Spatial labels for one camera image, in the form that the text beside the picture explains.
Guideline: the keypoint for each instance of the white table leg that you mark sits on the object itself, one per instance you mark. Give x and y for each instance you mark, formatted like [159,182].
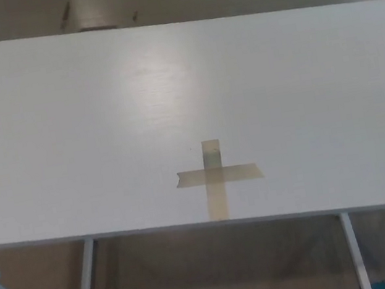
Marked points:
[86,286]
[354,251]

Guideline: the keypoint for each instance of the blue floor tape piece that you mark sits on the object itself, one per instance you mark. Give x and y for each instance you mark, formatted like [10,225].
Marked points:
[379,285]

